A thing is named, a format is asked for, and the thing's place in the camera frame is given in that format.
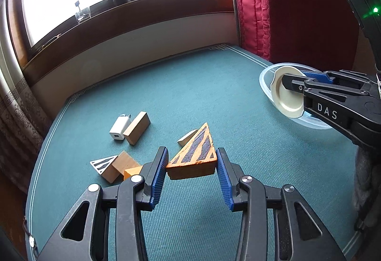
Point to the red quilted curtain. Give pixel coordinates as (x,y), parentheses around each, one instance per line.
(297,10)

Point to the orange striped triangular block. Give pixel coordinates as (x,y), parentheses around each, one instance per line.
(193,153)

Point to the small orange wooden block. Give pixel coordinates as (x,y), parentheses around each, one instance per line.
(132,173)

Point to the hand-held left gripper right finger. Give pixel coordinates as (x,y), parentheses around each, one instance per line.
(223,180)

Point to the long tan wooden block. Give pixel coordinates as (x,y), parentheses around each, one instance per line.
(135,130)

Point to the white striped triangular block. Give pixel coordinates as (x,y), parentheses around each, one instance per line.
(102,163)

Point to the pale wooden wedge block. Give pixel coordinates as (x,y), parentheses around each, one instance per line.
(186,139)

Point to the white round disc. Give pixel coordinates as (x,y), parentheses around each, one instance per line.
(285,100)

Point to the patterned beige curtain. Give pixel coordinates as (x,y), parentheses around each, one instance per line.
(18,118)

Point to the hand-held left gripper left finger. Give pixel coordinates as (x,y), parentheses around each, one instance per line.
(159,177)

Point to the white wall charger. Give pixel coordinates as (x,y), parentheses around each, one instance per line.
(119,130)

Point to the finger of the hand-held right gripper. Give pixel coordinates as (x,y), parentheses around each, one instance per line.
(318,77)
(327,113)

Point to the chunky tan wooden block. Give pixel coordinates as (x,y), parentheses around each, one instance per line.
(125,162)

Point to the clear plastic bowl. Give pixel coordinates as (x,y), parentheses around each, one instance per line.
(265,82)

